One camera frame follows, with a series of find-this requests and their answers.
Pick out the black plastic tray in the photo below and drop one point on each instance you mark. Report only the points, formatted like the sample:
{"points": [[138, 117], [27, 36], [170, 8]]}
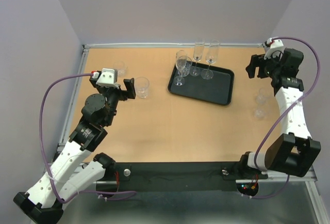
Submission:
{"points": [[217, 90]]}

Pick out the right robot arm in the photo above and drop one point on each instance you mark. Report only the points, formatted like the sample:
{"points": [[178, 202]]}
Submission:
{"points": [[294, 152]]}

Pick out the small shot glass far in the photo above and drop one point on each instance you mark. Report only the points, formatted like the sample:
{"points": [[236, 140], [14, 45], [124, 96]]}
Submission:
{"points": [[121, 68]]}

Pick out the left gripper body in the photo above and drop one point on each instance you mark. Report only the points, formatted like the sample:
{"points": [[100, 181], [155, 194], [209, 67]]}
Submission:
{"points": [[112, 96]]}

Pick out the faceted tumbler glass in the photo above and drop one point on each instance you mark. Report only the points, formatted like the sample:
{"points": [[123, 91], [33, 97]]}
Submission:
{"points": [[187, 68]]}

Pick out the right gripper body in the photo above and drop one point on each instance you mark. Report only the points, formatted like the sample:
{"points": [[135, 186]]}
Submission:
{"points": [[271, 67]]}

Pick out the large faceted tumbler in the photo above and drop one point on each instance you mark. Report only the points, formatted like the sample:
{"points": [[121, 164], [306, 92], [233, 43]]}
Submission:
{"points": [[142, 87]]}

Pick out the etched stemmed glass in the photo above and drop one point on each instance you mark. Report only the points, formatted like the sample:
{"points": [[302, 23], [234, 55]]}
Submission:
{"points": [[197, 56]]}

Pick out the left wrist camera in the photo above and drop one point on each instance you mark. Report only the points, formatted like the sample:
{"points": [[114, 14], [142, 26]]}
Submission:
{"points": [[107, 78]]}

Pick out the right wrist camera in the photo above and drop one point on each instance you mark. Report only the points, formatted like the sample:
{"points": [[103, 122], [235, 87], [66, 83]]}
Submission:
{"points": [[274, 48]]}

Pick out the tall champagne flute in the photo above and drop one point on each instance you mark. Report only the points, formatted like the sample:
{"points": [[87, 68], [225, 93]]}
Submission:
{"points": [[211, 58]]}

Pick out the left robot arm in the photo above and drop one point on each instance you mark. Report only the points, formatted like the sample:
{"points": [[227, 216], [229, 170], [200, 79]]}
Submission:
{"points": [[43, 203]]}

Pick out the small glass right far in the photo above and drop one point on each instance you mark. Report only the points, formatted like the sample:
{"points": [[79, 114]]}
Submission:
{"points": [[262, 96]]}

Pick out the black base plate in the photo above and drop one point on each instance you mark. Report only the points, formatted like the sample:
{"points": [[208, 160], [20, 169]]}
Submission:
{"points": [[167, 177]]}

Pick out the small glass right near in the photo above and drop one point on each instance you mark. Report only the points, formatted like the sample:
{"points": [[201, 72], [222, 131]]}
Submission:
{"points": [[260, 112]]}

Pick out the clear wine glass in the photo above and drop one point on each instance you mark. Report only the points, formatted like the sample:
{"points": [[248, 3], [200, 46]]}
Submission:
{"points": [[181, 60]]}

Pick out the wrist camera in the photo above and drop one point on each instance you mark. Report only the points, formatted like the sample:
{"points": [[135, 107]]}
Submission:
{"points": [[274, 48], [107, 78]]}

